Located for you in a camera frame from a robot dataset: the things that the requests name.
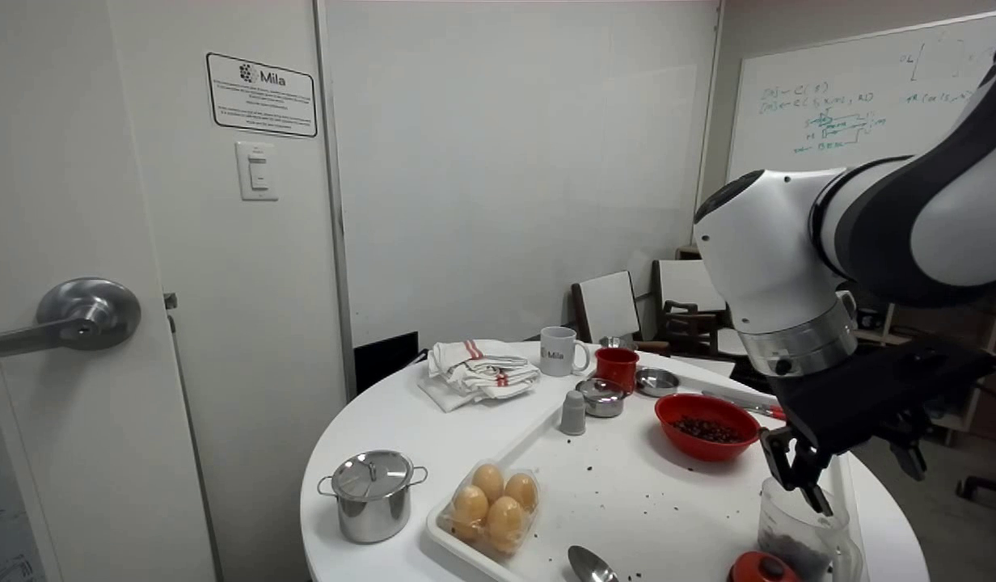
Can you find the steel pot with lid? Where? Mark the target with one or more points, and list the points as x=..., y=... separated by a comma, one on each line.
x=371, y=498

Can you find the small lidded steel dish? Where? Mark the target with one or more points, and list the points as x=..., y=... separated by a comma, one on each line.
x=604, y=402

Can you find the wall whiteboard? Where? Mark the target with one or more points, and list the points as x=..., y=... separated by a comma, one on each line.
x=865, y=97

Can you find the orange bowl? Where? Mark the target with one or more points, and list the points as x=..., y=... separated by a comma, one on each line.
x=692, y=446

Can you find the clear plastic jar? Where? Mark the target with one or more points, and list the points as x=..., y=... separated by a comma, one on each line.
x=811, y=538

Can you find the small metal shaker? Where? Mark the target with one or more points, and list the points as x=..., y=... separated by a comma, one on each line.
x=571, y=414

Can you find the black box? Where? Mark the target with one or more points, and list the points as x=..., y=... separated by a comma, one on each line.
x=386, y=358

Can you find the heap of dark beans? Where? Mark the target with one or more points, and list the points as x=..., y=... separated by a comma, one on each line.
x=712, y=428

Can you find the small steel bowl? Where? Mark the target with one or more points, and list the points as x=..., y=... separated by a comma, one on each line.
x=657, y=383

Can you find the white red striped towel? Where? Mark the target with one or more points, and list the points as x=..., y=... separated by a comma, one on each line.
x=477, y=377

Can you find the white leaning board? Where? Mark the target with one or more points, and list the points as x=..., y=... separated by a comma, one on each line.
x=609, y=309

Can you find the white wall sign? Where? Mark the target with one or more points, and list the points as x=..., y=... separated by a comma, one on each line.
x=260, y=93

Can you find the white light switch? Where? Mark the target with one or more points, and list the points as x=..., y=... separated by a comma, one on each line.
x=256, y=173

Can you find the bread piece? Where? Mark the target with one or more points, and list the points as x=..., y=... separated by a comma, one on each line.
x=449, y=529

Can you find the white mug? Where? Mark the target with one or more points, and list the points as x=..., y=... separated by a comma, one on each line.
x=557, y=349

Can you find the metal door lever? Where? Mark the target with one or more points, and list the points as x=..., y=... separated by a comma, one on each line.
x=82, y=313

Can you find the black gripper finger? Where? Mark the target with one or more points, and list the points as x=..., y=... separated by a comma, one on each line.
x=780, y=458
x=814, y=474

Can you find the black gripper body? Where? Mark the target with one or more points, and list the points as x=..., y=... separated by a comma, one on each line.
x=857, y=398

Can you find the brown egg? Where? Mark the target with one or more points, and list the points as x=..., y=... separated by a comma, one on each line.
x=489, y=480
x=470, y=505
x=522, y=491
x=506, y=521

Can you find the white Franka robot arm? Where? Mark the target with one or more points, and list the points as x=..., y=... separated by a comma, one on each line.
x=768, y=261

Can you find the red mug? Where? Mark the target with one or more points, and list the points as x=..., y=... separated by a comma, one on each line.
x=617, y=368

